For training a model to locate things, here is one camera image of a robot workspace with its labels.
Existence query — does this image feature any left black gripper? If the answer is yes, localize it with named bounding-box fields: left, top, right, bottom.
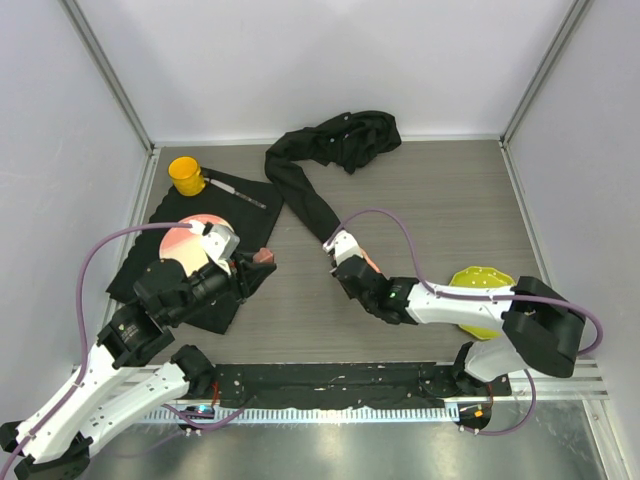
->
left=169, top=247, right=277, bottom=324

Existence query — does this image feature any nail polish bottle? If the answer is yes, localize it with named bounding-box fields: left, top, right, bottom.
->
left=253, top=247, right=275, bottom=264

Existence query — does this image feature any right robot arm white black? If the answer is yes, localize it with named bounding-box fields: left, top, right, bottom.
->
left=332, top=255, right=585, bottom=395

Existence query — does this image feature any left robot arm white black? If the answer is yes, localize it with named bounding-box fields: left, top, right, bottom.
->
left=1, top=248, right=276, bottom=479

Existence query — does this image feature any mannequin hand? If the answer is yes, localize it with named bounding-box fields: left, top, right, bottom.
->
left=361, top=249, right=382, bottom=273

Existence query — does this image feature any black placemat cloth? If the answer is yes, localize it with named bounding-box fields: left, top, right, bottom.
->
left=104, top=168, right=285, bottom=336

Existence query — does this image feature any pink cream plate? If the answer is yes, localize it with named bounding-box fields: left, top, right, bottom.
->
left=159, top=214, right=235, bottom=276

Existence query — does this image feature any yellow green plate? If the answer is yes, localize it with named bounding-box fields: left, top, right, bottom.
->
left=449, top=266, right=515, bottom=341

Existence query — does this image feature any table knife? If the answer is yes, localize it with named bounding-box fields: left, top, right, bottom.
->
left=205, top=177, right=267, bottom=210

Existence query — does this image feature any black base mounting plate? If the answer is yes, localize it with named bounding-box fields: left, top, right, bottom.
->
left=216, top=362, right=512, bottom=410

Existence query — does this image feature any yellow cup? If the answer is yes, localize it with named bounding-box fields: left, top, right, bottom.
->
left=168, top=156, right=206, bottom=197

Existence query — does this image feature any black sleeved shirt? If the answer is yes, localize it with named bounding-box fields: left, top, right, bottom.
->
left=264, top=110, right=402, bottom=243

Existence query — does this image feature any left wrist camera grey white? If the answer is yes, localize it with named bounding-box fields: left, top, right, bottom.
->
left=200, top=222, right=240, bottom=276

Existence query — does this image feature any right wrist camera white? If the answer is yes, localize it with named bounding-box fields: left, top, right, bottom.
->
left=322, top=229, right=363, bottom=266

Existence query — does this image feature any white slotted cable duct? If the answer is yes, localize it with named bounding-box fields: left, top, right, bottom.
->
left=136, top=403, right=459, bottom=425

